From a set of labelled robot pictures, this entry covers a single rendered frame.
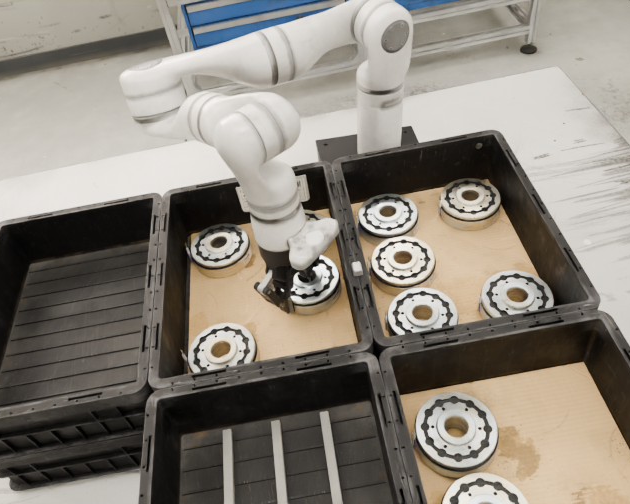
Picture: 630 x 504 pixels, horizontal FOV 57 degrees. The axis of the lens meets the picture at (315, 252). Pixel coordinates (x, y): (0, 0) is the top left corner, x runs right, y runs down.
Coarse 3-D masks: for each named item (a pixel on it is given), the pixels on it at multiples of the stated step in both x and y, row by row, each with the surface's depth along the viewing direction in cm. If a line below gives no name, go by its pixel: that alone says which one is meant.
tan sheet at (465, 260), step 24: (432, 192) 107; (432, 216) 103; (504, 216) 101; (360, 240) 101; (432, 240) 99; (456, 240) 98; (480, 240) 98; (504, 240) 97; (456, 264) 95; (480, 264) 94; (504, 264) 94; (528, 264) 93; (432, 288) 92; (456, 288) 92; (480, 288) 91; (384, 312) 90
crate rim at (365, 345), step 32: (192, 192) 101; (160, 224) 96; (160, 256) 91; (352, 256) 86; (160, 288) 86; (352, 288) 82; (160, 320) 82; (160, 352) 79; (320, 352) 75; (352, 352) 74; (160, 384) 75
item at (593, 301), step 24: (432, 144) 101; (504, 144) 98; (336, 168) 100; (528, 192) 90; (576, 264) 79; (528, 312) 75; (552, 312) 75; (576, 312) 74; (384, 336) 75; (408, 336) 75; (432, 336) 74
